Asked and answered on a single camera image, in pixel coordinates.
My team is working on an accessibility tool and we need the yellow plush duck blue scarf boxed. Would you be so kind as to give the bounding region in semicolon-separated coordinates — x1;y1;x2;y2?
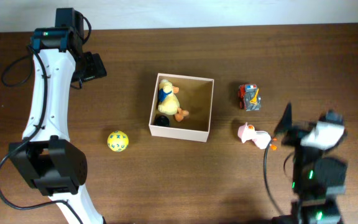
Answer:
157;79;189;122

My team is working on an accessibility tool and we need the black round cap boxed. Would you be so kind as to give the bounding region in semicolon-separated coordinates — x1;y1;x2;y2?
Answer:
154;115;170;127

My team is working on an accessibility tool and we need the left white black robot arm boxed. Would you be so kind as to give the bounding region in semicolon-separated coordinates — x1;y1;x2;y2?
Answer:
7;8;107;223

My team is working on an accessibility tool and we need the white duck toy pink hat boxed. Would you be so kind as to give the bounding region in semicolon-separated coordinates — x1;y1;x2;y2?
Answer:
237;123;277;151

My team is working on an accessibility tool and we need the red grey toy truck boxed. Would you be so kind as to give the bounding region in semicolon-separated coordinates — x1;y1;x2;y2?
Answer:
237;84;262;111

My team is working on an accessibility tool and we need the yellow ball with letters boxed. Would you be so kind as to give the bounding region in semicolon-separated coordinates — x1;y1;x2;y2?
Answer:
107;131;129;152

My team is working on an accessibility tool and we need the pink cardboard box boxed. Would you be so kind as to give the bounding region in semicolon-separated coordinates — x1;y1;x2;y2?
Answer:
149;73;214;142

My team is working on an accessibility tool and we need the left black cable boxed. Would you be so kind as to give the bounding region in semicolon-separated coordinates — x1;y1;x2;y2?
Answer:
0;45;85;224

